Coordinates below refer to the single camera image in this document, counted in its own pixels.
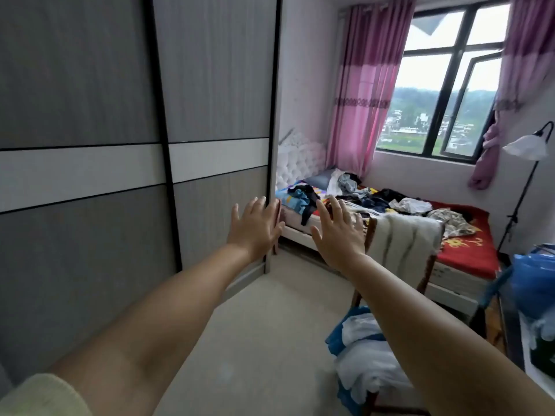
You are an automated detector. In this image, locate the wide pink curtain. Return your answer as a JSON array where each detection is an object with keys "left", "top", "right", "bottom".
[{"left": 326, "top": 0, "right": 417, "bottom": 179}]

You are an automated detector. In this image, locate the red bedsheet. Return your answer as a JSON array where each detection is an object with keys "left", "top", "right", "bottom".
[{"left": 429, "top": 202, "right": 502, "bottom": 281}]

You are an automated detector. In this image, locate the white bed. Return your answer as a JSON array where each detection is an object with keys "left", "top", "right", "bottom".
[{"left": 276, "top": 129, "right": 502, "bottom": 321}]

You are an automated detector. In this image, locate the blue cloth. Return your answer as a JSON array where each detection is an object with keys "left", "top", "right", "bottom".
[{"left": 325, "top": 303, "right": 387, "bottom": 416}]

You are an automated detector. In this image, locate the white tufted headboard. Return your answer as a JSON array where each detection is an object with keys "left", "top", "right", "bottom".
[{"left": 276, "top": 129, "right": 329, "bottom": 192}]

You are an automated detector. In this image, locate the tied pink curtain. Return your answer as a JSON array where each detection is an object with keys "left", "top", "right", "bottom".
[{"left": 468, "top": 0, "right": 555, "bottom": 191}]

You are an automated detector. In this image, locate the wooden chair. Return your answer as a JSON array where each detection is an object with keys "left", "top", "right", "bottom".
[{"left": 347, "top": 216, "right": 443, "bottom": 416}]

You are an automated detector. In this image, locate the grey wardrobe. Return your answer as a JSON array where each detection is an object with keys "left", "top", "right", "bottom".
[{"left": 0, "top": 0, "right": 284, "bottom": 399}]

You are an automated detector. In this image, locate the black garment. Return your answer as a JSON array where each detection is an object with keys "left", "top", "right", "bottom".
[{"left": 290, "top": 183, "right": 323, "bottom": 226}]

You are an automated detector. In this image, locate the black framed window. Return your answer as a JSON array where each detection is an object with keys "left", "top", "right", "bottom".
[{"left": 377, "top": 0, "right": 513, "bottom": 163}]

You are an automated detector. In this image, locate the white fluffy sweater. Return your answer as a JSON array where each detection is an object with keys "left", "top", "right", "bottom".
[{"left": 366, "top": 212, "right": 445, "bottom": 289}]

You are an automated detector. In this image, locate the pile of mixed clothes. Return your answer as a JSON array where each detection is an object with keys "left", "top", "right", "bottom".
[{"left": 325, "top": 169, "right": 476, "bottom": 239}]

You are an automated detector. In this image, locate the person's right hand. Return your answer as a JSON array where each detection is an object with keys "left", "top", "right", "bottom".
[{"left": 309, "top": 195, "right": 369, "bottom": 274}]

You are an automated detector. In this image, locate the person's left forearm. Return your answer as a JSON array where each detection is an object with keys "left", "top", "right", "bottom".
[{"left": 50, "top": 240, "right": 254, "bottom": 416}]

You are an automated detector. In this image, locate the white thin blouse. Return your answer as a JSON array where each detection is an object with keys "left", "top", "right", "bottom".
[{"left": 336, "top": 311, "right": 419, "bottom": 404}]

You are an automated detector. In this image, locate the grey pillow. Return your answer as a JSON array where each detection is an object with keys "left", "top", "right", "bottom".
[{"left": 304, "top": 167, "right": 338, "bottom": 191}]

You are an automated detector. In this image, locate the person's left hand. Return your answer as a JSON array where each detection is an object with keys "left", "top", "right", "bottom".
[{"left": 225, "top": 196, "right": 286, "bottom": 263}]

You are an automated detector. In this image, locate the blue garment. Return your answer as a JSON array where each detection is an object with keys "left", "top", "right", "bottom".
[{"left": 277, "top": 188, "right": 315, "bottom": 213}]

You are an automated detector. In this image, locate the blue plastic bag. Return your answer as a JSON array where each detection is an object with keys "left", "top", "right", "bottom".
[{"left": 510, "top": 245, "right": 555, "bottom": 321}]

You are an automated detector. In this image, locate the person's right forearm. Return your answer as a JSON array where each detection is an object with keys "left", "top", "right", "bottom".
[{"left": 342, "top": 254, "right": 555, "bottom": 416}]

